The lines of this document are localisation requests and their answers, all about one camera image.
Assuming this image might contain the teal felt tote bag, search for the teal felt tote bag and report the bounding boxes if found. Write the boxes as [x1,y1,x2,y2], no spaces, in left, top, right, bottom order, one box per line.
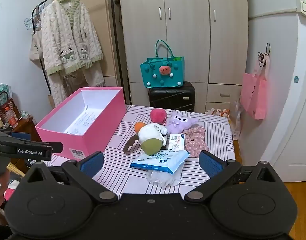
[140,39,185,88]

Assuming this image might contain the white wall switch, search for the white wall switch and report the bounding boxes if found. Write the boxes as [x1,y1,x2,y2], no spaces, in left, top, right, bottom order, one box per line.
[296,0,306,18]

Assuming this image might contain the black clothes rack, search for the black clothes rack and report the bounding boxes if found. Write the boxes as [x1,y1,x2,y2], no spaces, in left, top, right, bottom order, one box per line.
[31,0,85,98]

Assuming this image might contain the wall hook with hair ties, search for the wall hook with hair ties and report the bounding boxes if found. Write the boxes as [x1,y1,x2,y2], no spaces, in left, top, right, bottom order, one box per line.
[258,42,271,68]

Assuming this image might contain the orange flower patterned bag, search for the orange flower patterned bag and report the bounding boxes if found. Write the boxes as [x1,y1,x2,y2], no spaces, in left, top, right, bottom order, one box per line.
[205,108,231,117]

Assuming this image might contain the beige wooden cabinet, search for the beige wooden cabinet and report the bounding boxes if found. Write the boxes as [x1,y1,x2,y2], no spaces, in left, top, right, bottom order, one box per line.
[52,0,120,88]

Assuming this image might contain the woven basket with handle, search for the woven basket with handle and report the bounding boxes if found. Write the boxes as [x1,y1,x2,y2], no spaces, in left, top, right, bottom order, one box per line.
[0,91,18,127]

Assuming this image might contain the pink cardboard box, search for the pink cardboard box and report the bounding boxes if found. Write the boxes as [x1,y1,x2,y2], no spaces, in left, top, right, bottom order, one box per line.
[35,87,126,161]

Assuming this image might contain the white fleece pajama top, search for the white fleece pajama top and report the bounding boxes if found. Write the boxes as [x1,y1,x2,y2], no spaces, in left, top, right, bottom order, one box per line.
[40,0,104,76]

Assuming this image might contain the orange cap drink bottle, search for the orange cap drink bottle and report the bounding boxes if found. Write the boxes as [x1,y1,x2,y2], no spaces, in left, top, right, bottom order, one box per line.
[5,107,19,127]

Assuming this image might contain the pink plush ball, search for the pink plush ball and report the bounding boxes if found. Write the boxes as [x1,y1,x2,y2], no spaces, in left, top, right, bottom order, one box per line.
[150,108,168,125]

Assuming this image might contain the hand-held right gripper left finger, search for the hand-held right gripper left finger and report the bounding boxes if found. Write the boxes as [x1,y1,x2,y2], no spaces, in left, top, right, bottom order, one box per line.
[25,151,118,204]

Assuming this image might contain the beige canvas tote bag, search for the beige canvas tote bag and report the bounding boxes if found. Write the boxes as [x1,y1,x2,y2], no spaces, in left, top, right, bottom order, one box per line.
[29,5,43,68]

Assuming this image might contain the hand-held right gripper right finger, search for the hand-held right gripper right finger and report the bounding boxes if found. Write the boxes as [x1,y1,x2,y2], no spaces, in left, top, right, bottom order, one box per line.
[184,150,279,203]

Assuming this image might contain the white green plastic bag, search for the white green plastic bag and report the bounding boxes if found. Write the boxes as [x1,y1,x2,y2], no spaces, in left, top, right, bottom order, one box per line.
[0,83,13,101]

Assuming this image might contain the purple plush toy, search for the purple plush toy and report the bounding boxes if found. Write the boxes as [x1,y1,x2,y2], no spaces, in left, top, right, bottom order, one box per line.
[166,112,200,135]

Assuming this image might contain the pink paper bag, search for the pink paper bag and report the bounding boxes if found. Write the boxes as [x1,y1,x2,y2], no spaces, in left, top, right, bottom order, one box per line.
[240,55,271,120]

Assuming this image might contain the white duck plush toy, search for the white duck plush toy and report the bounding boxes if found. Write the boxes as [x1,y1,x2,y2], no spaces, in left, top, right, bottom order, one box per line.
[122,122,169,156]

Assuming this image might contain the blue wire hangers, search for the blue wire hangers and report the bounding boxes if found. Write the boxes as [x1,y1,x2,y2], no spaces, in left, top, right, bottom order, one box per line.
[24,2,44,28]

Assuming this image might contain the white fleece pajama pants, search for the white fleece pajama pants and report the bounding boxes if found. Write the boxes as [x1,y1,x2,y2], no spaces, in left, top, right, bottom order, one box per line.
[47,60,105,107]

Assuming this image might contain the small white tissue pack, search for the small white tissue pack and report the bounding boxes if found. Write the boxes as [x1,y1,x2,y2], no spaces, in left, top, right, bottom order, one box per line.
[167,134,185,152]

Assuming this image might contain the wooden nightstand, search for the wooden nightstand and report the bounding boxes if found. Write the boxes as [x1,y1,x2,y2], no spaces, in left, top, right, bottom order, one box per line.
[6,114,42,167]

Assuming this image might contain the light wood wardrobe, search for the light wood wardrobe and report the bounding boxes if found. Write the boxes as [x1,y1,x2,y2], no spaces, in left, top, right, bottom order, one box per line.
[118,0,249,114]

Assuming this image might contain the blue wet wipes pack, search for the blue wet wipes pack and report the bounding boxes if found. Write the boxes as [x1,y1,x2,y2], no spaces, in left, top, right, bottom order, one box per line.
[130,149,190,175]

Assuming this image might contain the white door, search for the white door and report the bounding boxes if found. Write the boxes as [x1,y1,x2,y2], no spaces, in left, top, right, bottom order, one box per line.
[261,0,306,183]

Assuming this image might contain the striped table cover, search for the striped table cover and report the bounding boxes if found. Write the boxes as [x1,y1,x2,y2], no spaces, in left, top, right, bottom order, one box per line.
[46,104,237,196]

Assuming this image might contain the black suitcase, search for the black suitcase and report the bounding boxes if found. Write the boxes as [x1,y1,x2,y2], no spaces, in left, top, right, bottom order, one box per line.
[148,81,196,112]

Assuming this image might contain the pink floral scrunchie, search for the pink floral scrunchie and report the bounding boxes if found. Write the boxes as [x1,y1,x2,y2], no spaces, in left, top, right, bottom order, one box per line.
[183,126,209,157]

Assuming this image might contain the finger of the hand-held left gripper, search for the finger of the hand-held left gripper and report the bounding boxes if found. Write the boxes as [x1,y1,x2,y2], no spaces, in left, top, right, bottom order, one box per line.
[0,135,63,154]
[0,129,31,142]

